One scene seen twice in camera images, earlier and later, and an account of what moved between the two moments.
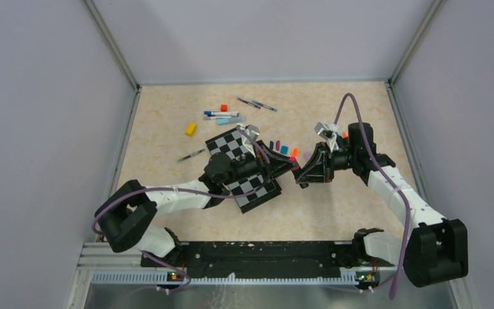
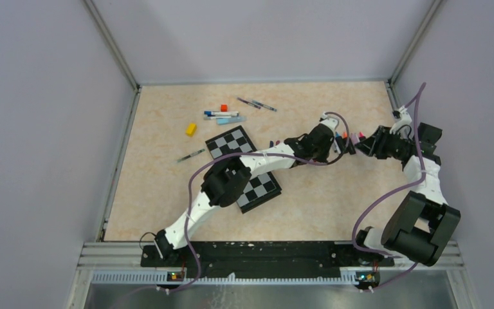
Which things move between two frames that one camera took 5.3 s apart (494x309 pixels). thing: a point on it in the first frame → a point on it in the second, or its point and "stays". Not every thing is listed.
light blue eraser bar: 227,120 stays
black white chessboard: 231,142 stays
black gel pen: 190,155 stays
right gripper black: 317,170 → 375,144
